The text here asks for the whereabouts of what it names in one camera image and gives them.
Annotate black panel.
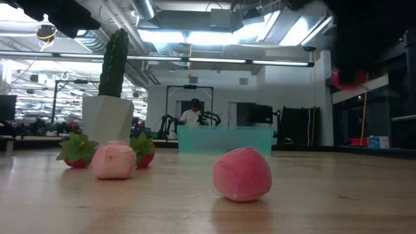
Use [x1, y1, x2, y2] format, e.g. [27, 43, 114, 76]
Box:
[279, 106, 321, 147]

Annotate long ceiling light bar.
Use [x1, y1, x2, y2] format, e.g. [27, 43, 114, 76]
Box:
[0, 51, 315, 68]

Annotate light pink plush peach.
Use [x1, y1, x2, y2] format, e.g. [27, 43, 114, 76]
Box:
[90, 140, 137, 180]

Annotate blue box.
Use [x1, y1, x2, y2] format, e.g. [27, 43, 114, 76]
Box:
[367, 135, 389, 150]

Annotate black stand frame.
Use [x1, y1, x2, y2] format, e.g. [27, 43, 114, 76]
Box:
[51, 79, 100, 124]

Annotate green cactus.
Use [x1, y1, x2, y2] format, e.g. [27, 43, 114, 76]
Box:
[98, 28, 130, 98]

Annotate dark ceiling dome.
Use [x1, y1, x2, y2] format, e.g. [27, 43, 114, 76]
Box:
[35, 23, 59, 42]

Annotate person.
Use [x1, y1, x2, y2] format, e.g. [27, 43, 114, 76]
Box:
[180, 98, 209, 127]

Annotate large deep pink plush peach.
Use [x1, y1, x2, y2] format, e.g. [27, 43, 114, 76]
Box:
[213, 148, 273, 202]

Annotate silver spiral air duct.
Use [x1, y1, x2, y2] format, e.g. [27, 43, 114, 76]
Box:
[131, 0, 157, 20]

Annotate white faceted plant pot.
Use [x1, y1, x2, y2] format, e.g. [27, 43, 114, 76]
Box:
[81, 95, 135, 147]

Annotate teal translucent tupperware container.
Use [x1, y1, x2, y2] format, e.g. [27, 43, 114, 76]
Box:
[177, 125, 274, 155]

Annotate large-leaf red toy strawberry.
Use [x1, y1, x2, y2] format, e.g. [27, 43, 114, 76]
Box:
[56, 132, 99, 169]
[129, 132, 156, 169]

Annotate black monitor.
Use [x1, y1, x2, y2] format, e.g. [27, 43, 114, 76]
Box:
[0, 94, 18, 121]

